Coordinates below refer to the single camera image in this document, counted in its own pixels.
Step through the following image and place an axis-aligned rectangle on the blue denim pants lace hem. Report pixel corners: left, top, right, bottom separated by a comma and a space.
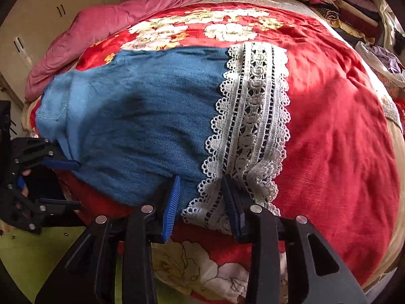
35, 42, 291, 235

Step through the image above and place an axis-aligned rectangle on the plastic bag of clothes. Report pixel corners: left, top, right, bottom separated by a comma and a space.
355, 41, 405, 84

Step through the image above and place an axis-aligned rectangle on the cream curtain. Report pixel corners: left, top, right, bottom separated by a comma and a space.
372, 0, 404, 54

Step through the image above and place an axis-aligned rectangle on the person's left hand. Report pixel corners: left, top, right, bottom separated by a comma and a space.
18, 168, 33, 197

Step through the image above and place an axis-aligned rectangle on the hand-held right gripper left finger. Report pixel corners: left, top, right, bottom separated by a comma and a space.
35, 175, 182, 304

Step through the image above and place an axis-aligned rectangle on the pile of folded clothes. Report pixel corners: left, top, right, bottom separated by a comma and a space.
296, 0, 385, 46

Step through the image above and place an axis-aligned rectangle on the pink quilt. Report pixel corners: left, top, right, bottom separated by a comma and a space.
25, 0, 228, 102

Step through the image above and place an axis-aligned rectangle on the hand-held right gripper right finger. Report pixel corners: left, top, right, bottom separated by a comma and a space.
221, 174, 369, 304

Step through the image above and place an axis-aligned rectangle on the red floral blanket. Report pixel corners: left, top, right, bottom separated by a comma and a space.
57, 3, 400, 304

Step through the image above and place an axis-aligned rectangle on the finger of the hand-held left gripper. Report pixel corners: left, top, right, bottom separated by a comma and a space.
0, 186, 82, 235
12, 137, 82, 171

